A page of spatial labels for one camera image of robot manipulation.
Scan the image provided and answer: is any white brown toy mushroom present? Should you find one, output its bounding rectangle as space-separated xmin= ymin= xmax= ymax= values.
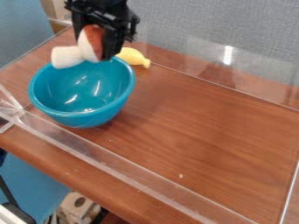
xmin=50 ymin=24 xmax=104 ymax=69

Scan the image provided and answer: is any clear acrylic barrier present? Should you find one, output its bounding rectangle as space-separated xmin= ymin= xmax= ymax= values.
xmin=129 ymin=33 xmax=299 ymax=111
xmin=0 ymin=110 xmax=257 ymax=224

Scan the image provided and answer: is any clear acrylic front barrier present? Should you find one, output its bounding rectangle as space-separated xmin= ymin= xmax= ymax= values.
xmin=0 ymin=110 xmax=257 ymax=224

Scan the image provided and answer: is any yellow toy banana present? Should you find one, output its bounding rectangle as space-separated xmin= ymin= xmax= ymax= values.
xmin=116 ymin=47 xmax=150 ymax=68

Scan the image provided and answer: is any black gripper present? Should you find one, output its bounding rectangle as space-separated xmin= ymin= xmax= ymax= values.
xmin=63 ymin=0 xmax=140 ymax=60

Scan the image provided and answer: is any clear acrylic back barrier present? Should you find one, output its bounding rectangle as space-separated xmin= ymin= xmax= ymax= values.
xmin=129 ymin=33 xmax=299 ymax=111

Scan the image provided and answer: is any blue bowl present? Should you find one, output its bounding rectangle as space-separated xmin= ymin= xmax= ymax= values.
xmin=27 ymin=57 xmax=136 ymax=129

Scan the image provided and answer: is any white block under table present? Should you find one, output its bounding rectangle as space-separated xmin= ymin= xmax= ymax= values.
xmin=55 ymin=192 xmax=101 ymax=224

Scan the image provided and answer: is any clear acrylic left bracket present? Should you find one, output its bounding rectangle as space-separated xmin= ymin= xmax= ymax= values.
xmin=0 ymin=84 xmax=23 ymax=134

